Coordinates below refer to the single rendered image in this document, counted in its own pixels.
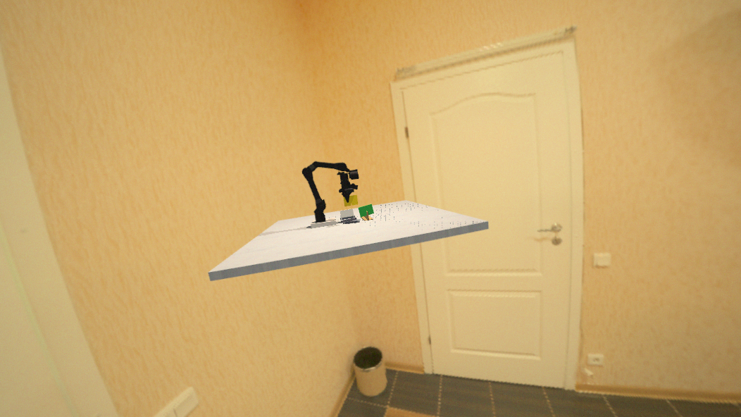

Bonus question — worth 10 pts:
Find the green notched board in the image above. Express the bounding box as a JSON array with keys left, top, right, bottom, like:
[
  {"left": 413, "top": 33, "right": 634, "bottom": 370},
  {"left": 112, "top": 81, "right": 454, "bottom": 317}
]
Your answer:
[{"left": 358, "top": 204, "right": 374, "bottom": 217}]

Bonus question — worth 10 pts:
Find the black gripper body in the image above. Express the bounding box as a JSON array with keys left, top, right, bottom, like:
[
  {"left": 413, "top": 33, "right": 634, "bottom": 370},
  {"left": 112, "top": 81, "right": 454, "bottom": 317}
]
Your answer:
[{"left": 339, "top": 180, "right": 354, "bottom": 193}]

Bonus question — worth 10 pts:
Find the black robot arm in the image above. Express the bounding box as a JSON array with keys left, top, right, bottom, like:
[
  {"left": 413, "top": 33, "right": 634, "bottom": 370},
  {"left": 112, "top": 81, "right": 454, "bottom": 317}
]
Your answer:
[{"left": 302, "top": 161, "right": 359, "bottom": 223}]

